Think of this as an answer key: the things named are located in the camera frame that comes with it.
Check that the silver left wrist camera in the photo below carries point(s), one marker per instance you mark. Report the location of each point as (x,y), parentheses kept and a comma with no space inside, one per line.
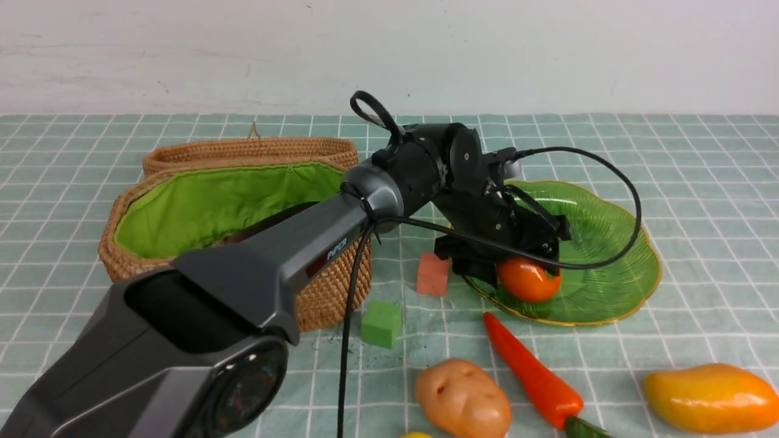
(503,165)

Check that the green foam cube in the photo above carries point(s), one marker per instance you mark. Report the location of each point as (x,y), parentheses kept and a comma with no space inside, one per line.
(381,324)

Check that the yellow orange mango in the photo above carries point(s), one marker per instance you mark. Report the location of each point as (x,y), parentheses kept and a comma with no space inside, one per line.
(716,399)

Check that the green glass leaf plate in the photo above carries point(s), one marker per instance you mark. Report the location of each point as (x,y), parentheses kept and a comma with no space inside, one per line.
(597,296)

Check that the orange persimmon green calyx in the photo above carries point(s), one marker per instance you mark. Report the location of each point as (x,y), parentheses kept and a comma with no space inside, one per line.
(527,281)

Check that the orange carrot green top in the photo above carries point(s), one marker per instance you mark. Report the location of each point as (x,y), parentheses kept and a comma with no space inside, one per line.
(554,400)

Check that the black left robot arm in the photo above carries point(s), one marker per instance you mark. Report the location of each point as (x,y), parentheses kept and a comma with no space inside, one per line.
(200,348)

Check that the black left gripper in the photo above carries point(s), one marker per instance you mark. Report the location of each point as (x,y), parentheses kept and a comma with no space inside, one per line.
(509,216)

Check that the woven wicker basket green lining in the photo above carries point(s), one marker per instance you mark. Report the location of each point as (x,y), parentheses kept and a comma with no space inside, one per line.
(182,207)

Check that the woven wicker basket lid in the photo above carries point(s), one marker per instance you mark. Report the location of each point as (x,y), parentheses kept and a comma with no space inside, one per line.
(337,151)

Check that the yellow lemon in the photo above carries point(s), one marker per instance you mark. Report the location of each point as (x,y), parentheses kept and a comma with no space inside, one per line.
(416,434)

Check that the orange foam cube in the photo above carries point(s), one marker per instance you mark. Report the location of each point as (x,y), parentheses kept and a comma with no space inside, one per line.
(432,275)

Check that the brown potato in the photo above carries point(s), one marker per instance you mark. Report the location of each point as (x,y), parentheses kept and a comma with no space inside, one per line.
(461,399)

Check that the dark purple eggplant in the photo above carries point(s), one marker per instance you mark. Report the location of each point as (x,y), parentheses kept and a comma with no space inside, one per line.
(260,226)

